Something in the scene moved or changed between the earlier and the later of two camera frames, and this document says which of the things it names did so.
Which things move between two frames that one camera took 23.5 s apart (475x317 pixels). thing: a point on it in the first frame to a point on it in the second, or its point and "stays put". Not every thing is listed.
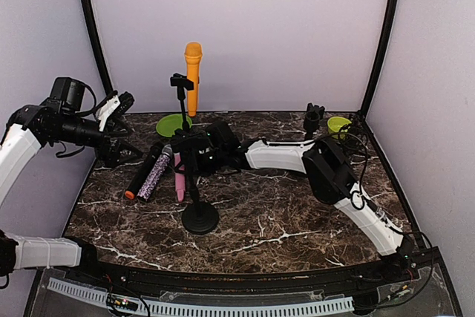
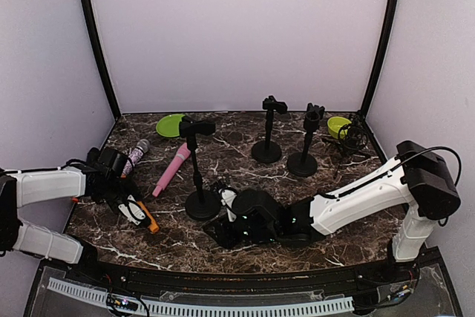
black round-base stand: x=198 y=219 to x=269 y=151
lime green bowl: x=335 y=124 stays put
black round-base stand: x=182 y=83 to x=201 y=205
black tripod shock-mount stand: x=354 y=136 stays put
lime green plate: x=168 y=125 stays put
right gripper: x=199 y=164 to x=224 y=237
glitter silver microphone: x=156 y=173 to x=136 y=156
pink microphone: x=179 y=178 to x=184 y=151
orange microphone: x=193 y=53 to x=154 y=228
